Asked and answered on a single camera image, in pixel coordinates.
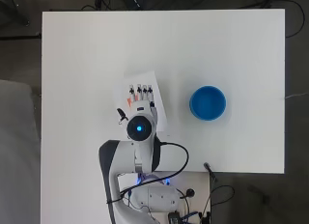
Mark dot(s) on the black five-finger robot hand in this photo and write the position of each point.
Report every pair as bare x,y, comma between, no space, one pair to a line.
141,106

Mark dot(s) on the white seven-joint robot arm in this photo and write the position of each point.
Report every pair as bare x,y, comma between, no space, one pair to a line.
141,154

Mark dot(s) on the stack of books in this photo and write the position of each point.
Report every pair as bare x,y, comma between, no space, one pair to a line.
143,78

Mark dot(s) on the blue round tub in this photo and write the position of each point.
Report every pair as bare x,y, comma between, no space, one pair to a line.
207,103

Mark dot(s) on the short black rod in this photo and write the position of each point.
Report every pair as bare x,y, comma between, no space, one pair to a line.
210,172

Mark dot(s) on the black tripod leg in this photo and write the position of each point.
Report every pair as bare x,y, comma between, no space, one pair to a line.
19,14

